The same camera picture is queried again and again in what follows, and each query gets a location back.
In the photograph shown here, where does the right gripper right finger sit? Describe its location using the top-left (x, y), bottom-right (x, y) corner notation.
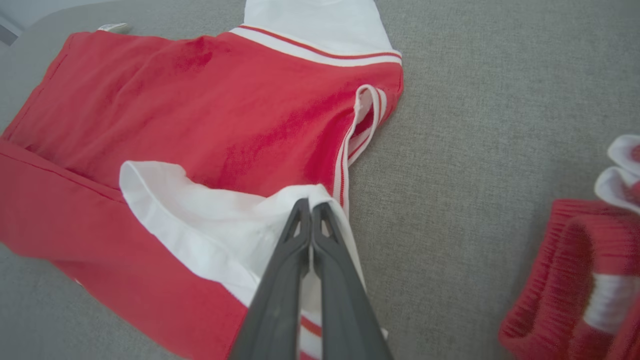
top-left (311, 202), bottom-right (393, 360)

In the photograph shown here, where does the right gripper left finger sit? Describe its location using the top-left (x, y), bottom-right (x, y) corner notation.
top-left (228, 198), bottom-right (313, 360)

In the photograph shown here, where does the red shorts white stripe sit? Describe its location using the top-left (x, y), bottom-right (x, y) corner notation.
top-left (498, 134), bottom-right (640, 360)

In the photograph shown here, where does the red white sleeved shirt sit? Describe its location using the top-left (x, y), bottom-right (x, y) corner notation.
top-left (0, 0), bottom-right (405, 360)

